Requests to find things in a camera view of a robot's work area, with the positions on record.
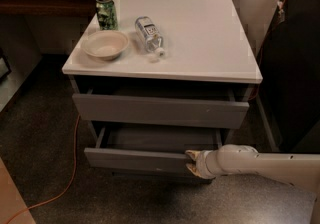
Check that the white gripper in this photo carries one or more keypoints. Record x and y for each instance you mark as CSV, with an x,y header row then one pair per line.
x,y
202,164

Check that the grey drawer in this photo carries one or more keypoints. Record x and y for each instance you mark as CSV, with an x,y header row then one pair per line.
x,y
150,149
161,111

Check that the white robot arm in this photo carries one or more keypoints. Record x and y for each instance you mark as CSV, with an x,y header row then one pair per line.
x,y
301,170

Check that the grey top drawer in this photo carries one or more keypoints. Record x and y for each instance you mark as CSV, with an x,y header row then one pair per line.
x,y
161,111

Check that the white top drawer cabinet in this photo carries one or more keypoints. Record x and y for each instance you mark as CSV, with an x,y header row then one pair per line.
x,y
207,57

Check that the clear plastic water bottle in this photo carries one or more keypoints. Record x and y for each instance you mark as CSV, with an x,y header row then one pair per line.
x,y
150,36

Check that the dark cabinet on right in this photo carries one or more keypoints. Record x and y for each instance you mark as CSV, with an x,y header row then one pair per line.
x,y
289,61

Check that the beige paper bowl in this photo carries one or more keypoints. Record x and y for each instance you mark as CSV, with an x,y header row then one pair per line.
x,y
105,45

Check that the green soda can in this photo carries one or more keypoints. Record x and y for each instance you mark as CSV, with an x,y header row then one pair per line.
x,y
106,15

